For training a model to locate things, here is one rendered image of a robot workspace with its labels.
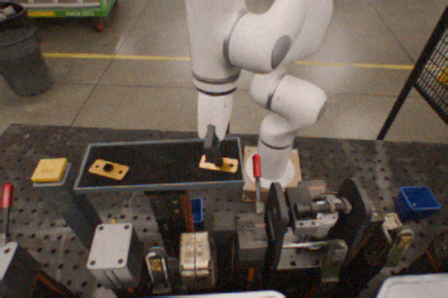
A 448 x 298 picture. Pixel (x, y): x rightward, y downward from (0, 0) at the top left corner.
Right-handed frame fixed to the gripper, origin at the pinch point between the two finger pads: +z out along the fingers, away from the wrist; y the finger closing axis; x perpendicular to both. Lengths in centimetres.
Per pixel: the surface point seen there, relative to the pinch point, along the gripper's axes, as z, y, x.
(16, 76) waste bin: 100, -143, -219
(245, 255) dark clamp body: 18.7, 14.8, 9.2
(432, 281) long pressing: 23, 11, 51
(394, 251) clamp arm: 18.5, 7.4, 41.7
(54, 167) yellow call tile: 6.8, 8.5, -36.8
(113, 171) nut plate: 6.5, 7.0, -22.6
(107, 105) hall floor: 123, -146, -139
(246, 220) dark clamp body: 15.5, 8.0, 8.2
